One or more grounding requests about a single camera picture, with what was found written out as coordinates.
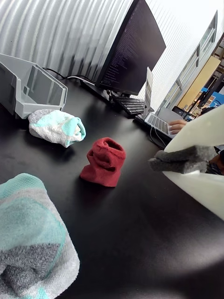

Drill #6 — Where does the black monitor cable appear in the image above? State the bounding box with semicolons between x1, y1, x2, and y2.
42;67;97;85

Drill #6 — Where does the dark red sock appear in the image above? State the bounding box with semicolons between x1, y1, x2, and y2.
79;137;127;188

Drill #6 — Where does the person's hand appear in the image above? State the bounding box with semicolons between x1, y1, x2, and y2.
168;119;188;135

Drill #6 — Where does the silver laptop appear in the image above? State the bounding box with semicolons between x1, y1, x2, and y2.
142;66;178;139

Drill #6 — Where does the teal grey white sock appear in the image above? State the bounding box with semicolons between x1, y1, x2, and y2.
28;109;87;149
0;173;81;299

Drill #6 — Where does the grey plastic container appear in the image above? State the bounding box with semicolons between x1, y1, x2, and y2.
0;53;69;120

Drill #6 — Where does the black computer monitor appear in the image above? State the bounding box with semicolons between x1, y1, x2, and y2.
80;0;167;101

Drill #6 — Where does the black keyboard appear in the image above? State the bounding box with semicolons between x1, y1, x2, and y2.
111;95;147;117

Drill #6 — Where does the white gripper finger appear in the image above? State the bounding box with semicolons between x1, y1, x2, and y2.
148;157;224;221
154;104;224;162

